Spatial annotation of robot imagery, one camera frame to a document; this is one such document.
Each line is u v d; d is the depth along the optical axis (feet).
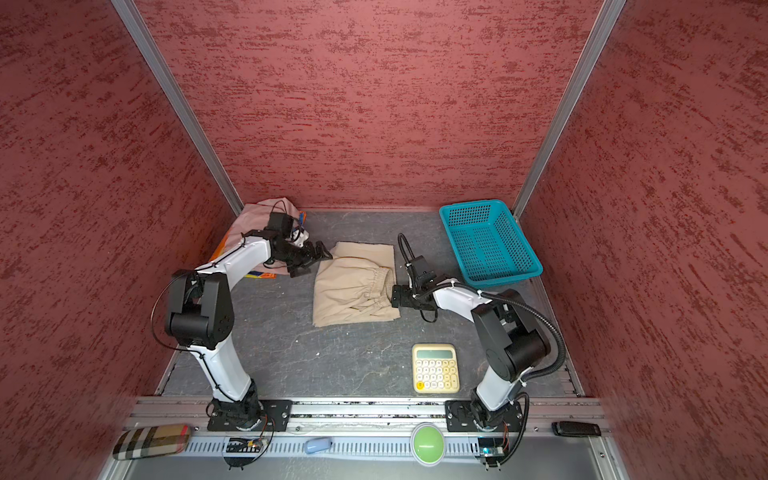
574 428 2.34
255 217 3.51
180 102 2.87
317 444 2.28
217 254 3.45
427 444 2.28
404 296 2.77
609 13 2.32
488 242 3.65
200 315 1.64
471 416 2.23
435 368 2.62
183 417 2.48
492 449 2.32
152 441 2.23
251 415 2.21
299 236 2.78
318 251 2.86
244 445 2.36
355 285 3.10
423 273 2.48
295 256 2.69
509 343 1.53
